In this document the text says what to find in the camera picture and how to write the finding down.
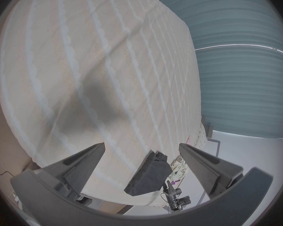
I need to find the black T-shirt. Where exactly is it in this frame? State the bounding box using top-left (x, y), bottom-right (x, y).
top-left (124, 151), bottom-right (173, 196)

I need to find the bed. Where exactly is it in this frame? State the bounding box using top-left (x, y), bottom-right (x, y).
top-left (0, 0), bottom-right (221, 215)

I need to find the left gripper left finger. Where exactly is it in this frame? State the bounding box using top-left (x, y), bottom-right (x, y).
top-left (41, 143), bottom-right (106, 195)

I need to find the white printed garment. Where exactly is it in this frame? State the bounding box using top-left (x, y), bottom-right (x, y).
top-left (169, 156), bottom-right (187, 181)

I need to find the grey bedside table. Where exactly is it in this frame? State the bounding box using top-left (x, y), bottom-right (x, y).
top-left (201, 116), bottom-right (214, 138)

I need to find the white printed pillow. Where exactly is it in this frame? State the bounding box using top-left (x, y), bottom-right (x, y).
top-left (195, 124), bottom-right (207, 152)

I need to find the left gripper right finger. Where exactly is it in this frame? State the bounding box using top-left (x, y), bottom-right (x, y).
top-left (179, 143), bottom-right (244, 195)

